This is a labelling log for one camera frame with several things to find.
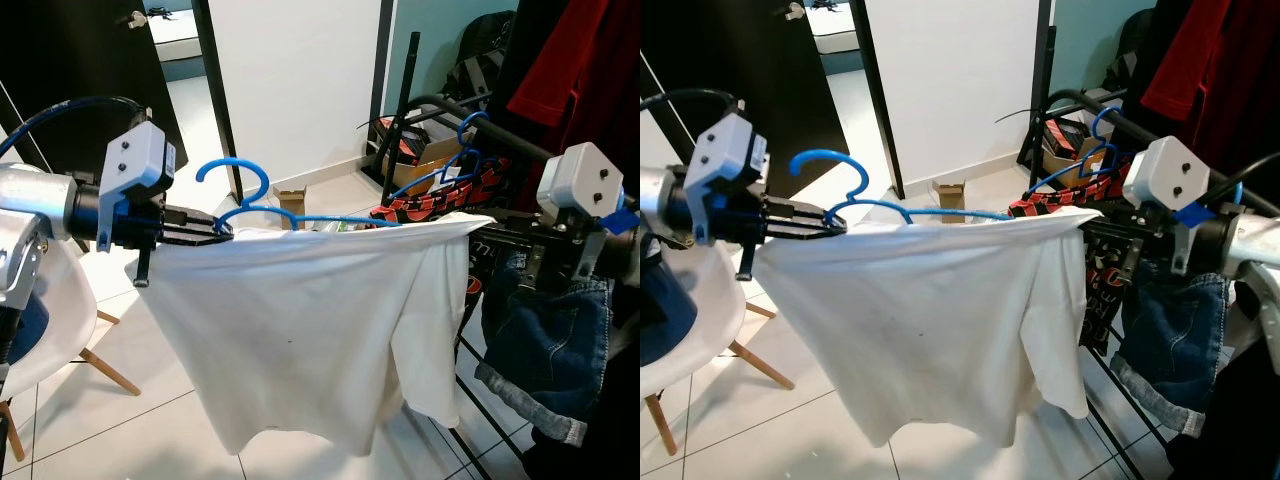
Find white t-shirt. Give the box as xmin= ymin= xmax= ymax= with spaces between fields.
xmin=125 ymin=212 xmax=496 ymax=458
xmin=752 ymin=205 xmax=1101 ymax=449

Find black red lettered garment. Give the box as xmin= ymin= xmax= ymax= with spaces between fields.
xmin=370 ymin=158 xmax=526 ymax=301
xmin=1008 ymin=160 xmax=1141 ymax=351

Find blue denim shorts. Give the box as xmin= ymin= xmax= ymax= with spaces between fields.
xmin=1108 ymin=268 xmax=1233 ymax=438
xmin=475 ymin=250 xmax=616 ymax=448

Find white shell chair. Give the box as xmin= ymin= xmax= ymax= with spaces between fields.
xmin=640 ymin=240 xmax=796 ymax=456
xmin=0 ymin=240 xmax=141 ymax=461

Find red black box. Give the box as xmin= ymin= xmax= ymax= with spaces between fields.
xmin=380 ymin=118 xmax=426 ymax=166
xmin=1050 ymin=108 xmax=1096 ymax=151

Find black metal clothes rack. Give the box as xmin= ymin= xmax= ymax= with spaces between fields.
xmin=355 ymin=30 xmax=641 ymax=480
xmin=995 ymin=25 xmax=1280 ymax=480

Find black door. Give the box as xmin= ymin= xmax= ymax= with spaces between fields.
xmin=640 ymin=0 xmax=851 ymax=171
xmin=0 ymin=0 xmax=191 ymax=176

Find black backpack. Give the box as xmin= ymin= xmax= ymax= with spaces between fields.
xmin=445 ymin=10 xmax=516 ymax=106
xmin=1100 ymin=8 xmax=1161 ymax=96

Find red hanging garment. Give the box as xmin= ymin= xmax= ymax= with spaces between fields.
xmin=1140 ymin=0 xmax=1280 ymax=171
xmin=507 ymin=0 xmax=641 ymax=151

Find white sofa teal base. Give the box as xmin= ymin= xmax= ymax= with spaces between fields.
xmin=145 ymin=5 xmax=201 ymax=61
xmin=805 ymin=0 xmax=861 ymax=51

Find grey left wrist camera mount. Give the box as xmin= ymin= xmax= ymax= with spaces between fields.
xmin=685 ymin=110 xmax=771 ymax=246
xmin=97 ymin=118 xmax=179 ymax=251

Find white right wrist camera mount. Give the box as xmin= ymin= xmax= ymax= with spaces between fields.
xmin=1120 ymin=135 xmax=1218 ymax=233
xmin=537 ymin=142 xmax=641 ymax=241

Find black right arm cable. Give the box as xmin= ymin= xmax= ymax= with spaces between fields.
xmin=1195 ymin=150 xmax=1280 ymax=216

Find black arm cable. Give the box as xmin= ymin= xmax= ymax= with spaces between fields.
xmin=1195 ymin=150 xmax=1280 ymax=216
xmin=640 ymin=88 xmax=746 ymax=116
xmin=0 ymin=95 xmax=151 ymax=161

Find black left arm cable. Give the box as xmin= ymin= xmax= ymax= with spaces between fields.
xmin=640 ymin=88 xmax=746 ymax=116
xmin=0 ymin=95 xmax=151 ymax=161

